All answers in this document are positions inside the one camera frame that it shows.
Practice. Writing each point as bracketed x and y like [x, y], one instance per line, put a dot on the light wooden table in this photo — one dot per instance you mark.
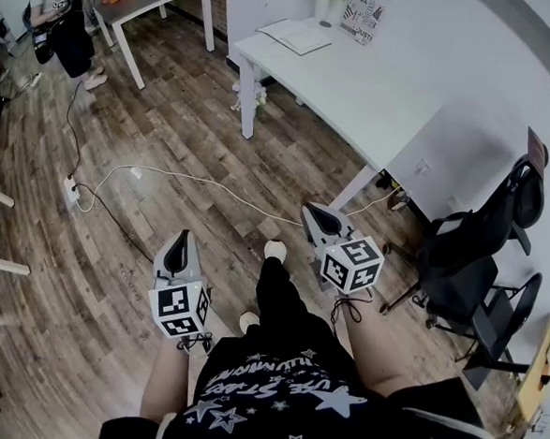
[539, 373]

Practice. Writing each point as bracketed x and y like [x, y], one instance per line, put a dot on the white wall socket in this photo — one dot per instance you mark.
[423, 167]

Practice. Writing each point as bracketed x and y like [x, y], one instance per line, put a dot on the black white printed box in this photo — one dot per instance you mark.
[362, 18]

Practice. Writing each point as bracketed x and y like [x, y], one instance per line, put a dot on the person's black star-print shirt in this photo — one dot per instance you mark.
[289, 416]

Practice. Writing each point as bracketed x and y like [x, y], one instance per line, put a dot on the black folding chair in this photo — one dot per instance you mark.
[507, 324]

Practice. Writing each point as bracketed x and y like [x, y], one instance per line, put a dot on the person's left forearm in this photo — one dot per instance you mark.
[165, 384]

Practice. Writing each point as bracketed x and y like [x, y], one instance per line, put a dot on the small artificial flower bunch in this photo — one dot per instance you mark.
[260, 95]

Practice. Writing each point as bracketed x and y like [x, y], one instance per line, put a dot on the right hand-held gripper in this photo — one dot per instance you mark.
[352, 261]

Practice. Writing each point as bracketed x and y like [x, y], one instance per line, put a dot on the person's black trousers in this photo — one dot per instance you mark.
[287, 308]

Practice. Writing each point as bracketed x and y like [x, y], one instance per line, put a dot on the person's right forearm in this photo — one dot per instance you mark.
[373, 352]

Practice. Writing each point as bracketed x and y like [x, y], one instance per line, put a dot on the brown card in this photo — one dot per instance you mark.
[536, 150]

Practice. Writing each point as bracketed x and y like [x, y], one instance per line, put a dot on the white vase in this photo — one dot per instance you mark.
[325, 6]

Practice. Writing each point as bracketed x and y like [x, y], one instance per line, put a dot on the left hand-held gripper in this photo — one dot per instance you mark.
[175, 303]

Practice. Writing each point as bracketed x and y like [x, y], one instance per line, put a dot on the black mesh office chair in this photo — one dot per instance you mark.
[466, 236]

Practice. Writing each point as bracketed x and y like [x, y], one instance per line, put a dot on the white power strip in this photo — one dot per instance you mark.
[70, 190]

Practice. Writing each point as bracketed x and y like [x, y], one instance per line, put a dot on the person's white shoe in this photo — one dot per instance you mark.
[248, 322]
[275, 249]

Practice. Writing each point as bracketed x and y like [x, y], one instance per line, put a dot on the white paper tag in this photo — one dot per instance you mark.
[136, 172]

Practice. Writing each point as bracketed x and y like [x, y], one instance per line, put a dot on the dark green notebook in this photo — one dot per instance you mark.
[295, 36]

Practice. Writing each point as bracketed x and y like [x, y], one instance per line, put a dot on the round grey desk grommet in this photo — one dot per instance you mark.
[325, 23]

